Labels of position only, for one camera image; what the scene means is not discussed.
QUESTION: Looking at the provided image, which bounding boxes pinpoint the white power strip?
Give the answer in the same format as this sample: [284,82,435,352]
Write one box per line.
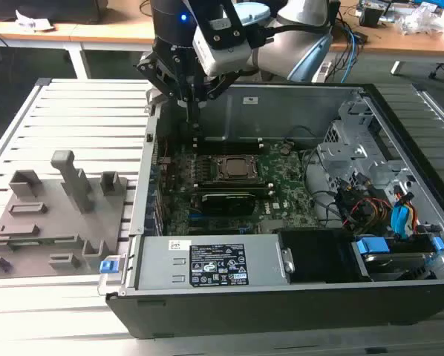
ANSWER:
[312,60,333,83]

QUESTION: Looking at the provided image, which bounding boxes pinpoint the open black PC case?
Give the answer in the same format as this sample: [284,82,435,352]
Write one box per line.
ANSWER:
[97,82,444,340]

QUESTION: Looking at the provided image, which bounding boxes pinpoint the blue case latch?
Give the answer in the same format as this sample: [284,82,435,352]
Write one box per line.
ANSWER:
[99,259,119,276]

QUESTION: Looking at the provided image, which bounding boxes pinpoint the red yellow wire bundle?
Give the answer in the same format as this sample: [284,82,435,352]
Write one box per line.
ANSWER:
[346,196,394,229]

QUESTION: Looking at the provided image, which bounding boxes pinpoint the green motherboard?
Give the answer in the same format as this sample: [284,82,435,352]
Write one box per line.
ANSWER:
[151,139,321,237]

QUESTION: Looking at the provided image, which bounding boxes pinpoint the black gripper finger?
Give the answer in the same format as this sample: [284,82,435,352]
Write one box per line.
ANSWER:
[135,53,196,128]
[194,69,242,130]

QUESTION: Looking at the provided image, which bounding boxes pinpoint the blue cables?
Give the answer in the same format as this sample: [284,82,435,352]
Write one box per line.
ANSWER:
[340,25,361,83]

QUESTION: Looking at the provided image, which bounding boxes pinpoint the grey power supply unit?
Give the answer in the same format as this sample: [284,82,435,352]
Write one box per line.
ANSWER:
[134,233,293,293]

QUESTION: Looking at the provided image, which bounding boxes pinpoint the grey parts rack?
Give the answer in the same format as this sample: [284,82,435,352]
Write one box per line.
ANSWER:
[0,149,130,280]

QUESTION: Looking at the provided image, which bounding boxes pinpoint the metal drive cage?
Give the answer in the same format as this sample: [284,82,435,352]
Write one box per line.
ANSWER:
[316,99,424,194]

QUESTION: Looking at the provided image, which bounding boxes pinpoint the clear plastic bag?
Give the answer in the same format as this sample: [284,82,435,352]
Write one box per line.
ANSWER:
[394,1,444,37]

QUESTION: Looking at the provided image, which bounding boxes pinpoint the CPU socket metal cover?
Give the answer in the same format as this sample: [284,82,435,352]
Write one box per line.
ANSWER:
[215,154,263,183]

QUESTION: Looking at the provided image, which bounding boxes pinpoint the black camera cable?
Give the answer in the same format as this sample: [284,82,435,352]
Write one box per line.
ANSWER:
[257,0,337,42]

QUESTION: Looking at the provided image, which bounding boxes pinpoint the blue flat cable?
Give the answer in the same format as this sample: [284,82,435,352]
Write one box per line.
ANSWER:
[391,191,418,241]

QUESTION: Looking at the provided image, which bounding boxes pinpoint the silver CPU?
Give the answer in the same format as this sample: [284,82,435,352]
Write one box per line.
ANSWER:
[225,158,253,176]

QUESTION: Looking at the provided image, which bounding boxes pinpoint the black desktop device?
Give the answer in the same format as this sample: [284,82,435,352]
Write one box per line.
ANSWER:
[328,0,342,27]

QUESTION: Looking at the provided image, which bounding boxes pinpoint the black plastic drive cover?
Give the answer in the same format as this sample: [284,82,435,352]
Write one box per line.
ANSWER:
[272,228,361,286]

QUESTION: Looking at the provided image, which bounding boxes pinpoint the black label sticker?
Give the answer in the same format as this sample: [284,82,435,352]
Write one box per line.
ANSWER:
[189,243,247,288]

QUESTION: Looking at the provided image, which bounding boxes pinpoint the silver wrist camera black mount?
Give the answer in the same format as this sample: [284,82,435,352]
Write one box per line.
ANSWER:
[191,0,264,78]

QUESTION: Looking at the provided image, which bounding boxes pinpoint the small black box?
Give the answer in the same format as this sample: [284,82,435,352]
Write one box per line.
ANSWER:
[358,6,385,27]

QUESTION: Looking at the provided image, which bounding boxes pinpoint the crumpled white paper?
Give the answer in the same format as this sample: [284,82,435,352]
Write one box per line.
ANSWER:
[15,9,55,31]

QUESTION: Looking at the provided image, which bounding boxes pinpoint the large black box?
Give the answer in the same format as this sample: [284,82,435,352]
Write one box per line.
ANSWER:
[0,0,106,25]

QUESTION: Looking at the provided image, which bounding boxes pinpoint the black graphics card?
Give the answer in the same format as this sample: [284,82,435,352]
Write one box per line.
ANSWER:
[198,191,257,219]

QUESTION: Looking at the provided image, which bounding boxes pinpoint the grey case handle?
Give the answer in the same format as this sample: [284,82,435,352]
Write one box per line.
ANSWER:
[97,254,129,297]

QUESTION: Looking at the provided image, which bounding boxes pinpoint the wooden desk white legs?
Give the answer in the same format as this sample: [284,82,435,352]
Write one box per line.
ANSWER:
[0,0,444,81]

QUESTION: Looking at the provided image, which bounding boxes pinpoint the hard disk blue carrier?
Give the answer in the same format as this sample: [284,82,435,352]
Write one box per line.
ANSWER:
[350,236,444,283]

